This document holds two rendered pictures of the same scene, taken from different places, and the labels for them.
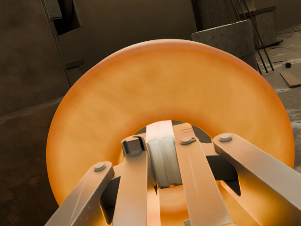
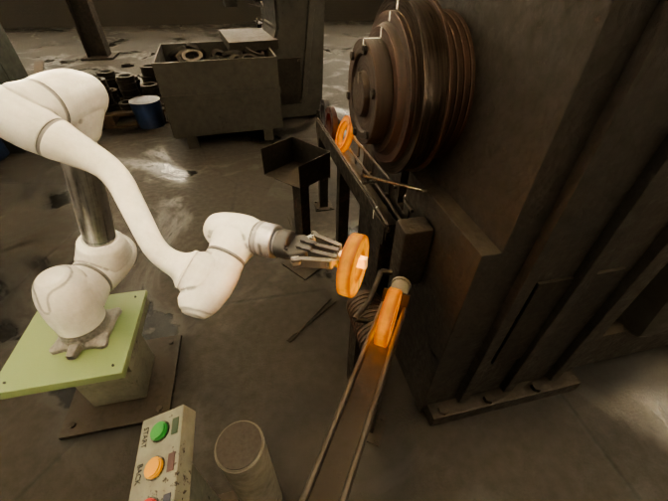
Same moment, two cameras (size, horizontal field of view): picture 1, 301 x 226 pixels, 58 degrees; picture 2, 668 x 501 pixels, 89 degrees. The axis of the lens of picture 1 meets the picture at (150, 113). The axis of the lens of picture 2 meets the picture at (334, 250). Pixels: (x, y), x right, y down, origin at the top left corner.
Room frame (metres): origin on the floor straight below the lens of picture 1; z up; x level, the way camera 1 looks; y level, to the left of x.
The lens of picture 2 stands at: (0.30, -0.59, 1.42)
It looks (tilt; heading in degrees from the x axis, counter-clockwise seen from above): 41 degrees down; 107
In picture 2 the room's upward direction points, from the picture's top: 1 degrees clockwise
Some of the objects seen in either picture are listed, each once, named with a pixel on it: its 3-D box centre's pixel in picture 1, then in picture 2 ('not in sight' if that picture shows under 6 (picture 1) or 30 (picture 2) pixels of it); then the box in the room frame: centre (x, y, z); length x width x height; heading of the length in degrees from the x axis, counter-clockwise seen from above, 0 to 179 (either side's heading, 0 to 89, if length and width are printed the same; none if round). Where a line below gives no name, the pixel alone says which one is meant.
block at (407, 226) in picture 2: not in sight; (410, 252); (0.29, 0.29, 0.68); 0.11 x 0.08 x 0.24; 30
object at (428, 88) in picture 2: not in sight; (398, 91); (0.16, 0.49, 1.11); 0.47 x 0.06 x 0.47; 120
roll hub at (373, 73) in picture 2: not in sight; (366, 93); (0.08, 0.44, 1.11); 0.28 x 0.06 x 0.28; 120
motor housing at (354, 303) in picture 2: not in sight; (366, 355); (0.21, 0.13, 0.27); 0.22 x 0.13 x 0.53; 120
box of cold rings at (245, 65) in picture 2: not in sight; (222, 89); (-1.82, 2.51, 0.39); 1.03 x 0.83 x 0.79; 34
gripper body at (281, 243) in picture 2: not in sight; (294, 246); (0.01, 0.01, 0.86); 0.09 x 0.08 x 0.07; 176
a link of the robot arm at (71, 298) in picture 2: not in sight; (69, 296); (-0.77, -0.13, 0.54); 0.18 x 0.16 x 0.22; 100
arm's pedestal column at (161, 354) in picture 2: not in sight; (113, 363); (-0.77, -0.15, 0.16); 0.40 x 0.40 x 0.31; 29
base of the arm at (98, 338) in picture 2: not in sight; (83, 330); (-0.76, -0.16, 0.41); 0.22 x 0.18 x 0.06; 116
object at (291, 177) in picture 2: not in sight; (299, 213); (-0.32, 0.81, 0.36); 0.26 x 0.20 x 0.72; 155
